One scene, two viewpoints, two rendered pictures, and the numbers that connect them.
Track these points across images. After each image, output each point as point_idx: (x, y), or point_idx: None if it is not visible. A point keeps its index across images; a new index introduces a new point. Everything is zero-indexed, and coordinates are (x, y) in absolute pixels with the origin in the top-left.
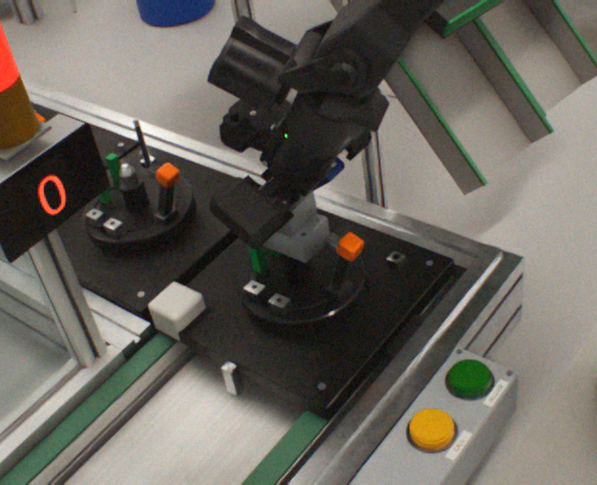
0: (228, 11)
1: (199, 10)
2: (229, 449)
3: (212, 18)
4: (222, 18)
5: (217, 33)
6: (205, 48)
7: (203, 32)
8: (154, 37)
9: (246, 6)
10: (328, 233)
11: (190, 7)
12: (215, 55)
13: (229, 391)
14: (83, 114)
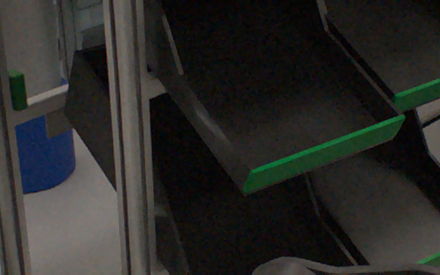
0: (86, 184)
1: (50, 178)
2: None
3: (63, 191)
4: (76, 194)
5: (61, 214)
6: (39, 234)
7: (45, 209)
8: None
9: (16, 258)
10: None
11: (37, 174)
12: (47, 246)
13: None
14: None
